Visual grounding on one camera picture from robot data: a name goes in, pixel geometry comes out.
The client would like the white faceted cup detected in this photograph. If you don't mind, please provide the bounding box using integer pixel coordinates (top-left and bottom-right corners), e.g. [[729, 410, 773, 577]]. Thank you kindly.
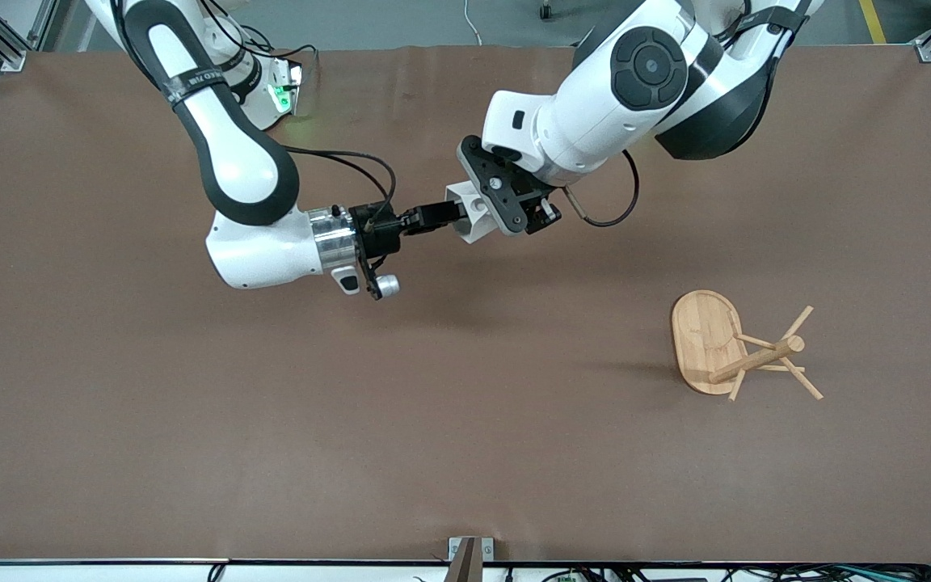
[[444, 181, 508, 246]]

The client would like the wooden cup rack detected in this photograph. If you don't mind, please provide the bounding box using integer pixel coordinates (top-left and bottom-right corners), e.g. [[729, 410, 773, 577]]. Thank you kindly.
[[670, 289, 824, 403]]

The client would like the brown table cover sheet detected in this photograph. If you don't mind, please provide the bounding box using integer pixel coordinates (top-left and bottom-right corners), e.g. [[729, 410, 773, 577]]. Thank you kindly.
[[0, 44, 931, 564]]

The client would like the black right arm base cable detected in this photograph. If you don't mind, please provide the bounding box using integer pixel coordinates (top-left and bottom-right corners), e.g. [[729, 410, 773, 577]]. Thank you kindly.
[[243, 24, 318, 82]]

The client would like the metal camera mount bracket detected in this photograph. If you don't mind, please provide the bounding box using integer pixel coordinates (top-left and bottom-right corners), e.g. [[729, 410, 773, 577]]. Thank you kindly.
[[448, 537, 495, 582]]

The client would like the tangled cable bundle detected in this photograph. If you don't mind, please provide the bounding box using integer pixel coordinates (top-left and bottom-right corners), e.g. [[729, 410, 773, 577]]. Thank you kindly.
[[506, 563, 931, 582]]

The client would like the upright aluminium frame post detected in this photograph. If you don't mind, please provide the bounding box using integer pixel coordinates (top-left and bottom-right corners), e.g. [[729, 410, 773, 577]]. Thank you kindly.
[[27, 0, 59, 51]]

